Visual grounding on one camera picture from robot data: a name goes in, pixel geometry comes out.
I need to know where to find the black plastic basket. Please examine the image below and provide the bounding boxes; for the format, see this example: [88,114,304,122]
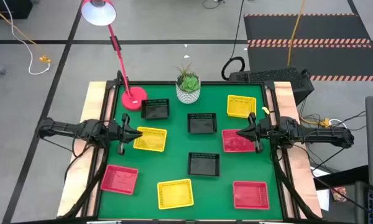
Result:
[186,112,218,135]
[187,152,221,177]
[140,98,170,121]

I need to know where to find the orange-yellow floor cable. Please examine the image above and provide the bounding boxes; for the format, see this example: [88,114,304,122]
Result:
[287,0,307,67]

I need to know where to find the black perforated computer case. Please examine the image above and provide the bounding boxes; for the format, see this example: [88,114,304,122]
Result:
[228,67,315,106]

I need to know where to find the yellow cable with plug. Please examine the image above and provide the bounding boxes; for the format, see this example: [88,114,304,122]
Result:
[0,1,52,65]

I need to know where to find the red plastic basket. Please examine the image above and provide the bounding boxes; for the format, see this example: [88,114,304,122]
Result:
[100,164,140,196]
[221,129,257,154]
[232,180,270,210]

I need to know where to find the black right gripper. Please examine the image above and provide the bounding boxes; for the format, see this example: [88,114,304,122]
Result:
[236,111,279,154]

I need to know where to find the yellow plastic basket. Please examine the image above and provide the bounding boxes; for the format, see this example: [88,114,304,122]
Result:
[226,95,257,119]
[157,178,195,210]
[132,126,168,153]

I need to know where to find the light wooden side board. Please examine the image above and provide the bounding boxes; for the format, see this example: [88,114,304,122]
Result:
[56,81,116,218]
[273,81,323,218]

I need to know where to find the colourful snack packet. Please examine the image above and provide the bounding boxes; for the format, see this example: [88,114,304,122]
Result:
[331,186,348,203]

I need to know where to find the white paper sheet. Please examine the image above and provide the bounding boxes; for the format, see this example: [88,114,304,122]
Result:
[310,166,331,212]

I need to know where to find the black coiled cable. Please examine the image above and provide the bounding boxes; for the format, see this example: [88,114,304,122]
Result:
[201,0,225,9]

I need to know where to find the white floor cable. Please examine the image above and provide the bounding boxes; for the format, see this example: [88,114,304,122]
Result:
[1,0,52,76]

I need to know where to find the red desk lamp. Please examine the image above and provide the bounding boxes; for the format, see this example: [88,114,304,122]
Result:
[80,0,149,112]

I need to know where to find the black looped floor cable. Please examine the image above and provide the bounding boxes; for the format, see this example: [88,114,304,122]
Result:
[220,0,247,82]

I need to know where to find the succulent in white patterned pot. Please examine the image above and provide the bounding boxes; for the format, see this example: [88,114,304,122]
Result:
[173,62,201,105]

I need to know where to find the black striped-edge floor mat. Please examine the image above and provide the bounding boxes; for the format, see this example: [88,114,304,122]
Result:
[242,12,373,82]

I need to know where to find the office desk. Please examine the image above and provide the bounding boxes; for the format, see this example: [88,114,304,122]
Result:
[313,164,373,224]

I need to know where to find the yellow power plug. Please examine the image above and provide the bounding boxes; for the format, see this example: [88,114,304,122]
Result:
[300,116,331,128]

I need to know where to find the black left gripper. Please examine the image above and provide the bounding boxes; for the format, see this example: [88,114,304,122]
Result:
[107,113,143,156]

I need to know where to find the black cabinet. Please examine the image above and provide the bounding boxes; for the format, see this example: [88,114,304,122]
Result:
[0,0,34,20]

